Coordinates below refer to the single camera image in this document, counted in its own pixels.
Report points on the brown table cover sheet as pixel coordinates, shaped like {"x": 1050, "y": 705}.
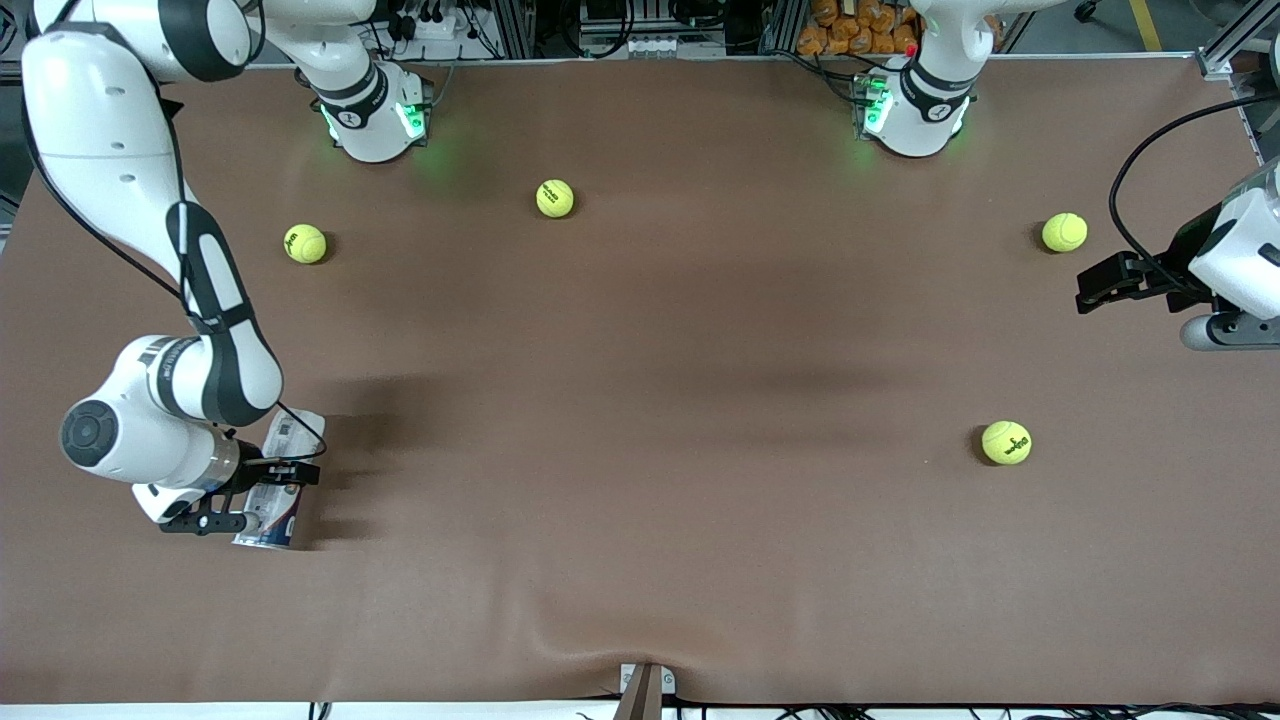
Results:
{"x": 640, "y": 300}

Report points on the grey metal mounting bracket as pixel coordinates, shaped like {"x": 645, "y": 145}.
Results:
{"x": 645, "y": 700}

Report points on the white power strip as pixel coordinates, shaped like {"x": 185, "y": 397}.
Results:
{"x": 435, "y": 28}

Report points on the aluminium frame profile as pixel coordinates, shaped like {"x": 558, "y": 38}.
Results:
{"x": 782, "y": 25}
{"x": 515, "y": 28}
{"x": 1235, "y": 40}

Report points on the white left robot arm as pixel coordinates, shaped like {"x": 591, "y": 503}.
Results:
{"x": 915, "y": 125}

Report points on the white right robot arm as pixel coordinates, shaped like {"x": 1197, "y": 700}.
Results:
{"x": 100, "y": 130}

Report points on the pile of orange packets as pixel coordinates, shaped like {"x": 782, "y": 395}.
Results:
{"x": 850, "y": 35}

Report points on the grey electronics box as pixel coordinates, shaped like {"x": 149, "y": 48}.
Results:
{"x": 650, "y": 25}

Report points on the yellow tennis ball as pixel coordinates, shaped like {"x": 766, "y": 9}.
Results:
{"x": 305, "y": 243}
{"x": 1064, "y": 232}
{"x": 1006, "y": 442}
{"x": 555, "y": 198}

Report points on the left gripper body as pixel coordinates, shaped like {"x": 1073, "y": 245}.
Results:
{"x": 1183, "y": 256}

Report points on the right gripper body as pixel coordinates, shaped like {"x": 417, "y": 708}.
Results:
{"x": 254, "y": 467}

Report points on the white blue tennis ball can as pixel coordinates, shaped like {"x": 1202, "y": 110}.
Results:
{"x": 285, "y": 520}

